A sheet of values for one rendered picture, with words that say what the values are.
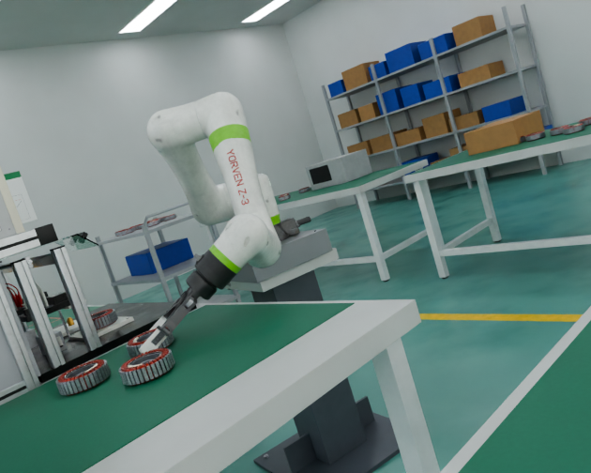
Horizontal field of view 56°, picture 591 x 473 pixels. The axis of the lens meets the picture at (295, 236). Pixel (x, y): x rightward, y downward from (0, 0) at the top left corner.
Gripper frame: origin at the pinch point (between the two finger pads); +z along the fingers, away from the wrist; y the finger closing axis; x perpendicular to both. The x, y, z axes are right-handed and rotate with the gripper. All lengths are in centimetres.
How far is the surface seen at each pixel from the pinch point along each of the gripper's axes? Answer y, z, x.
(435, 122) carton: -589, -305, 153
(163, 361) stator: 23.6, -4.8, 2.1
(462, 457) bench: 86, -34, 22
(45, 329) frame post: -7.8, 16.5, -20.7
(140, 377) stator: 25.4, 0.0, 0.5
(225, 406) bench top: 51, -13, 10
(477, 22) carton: -513, -399, 92
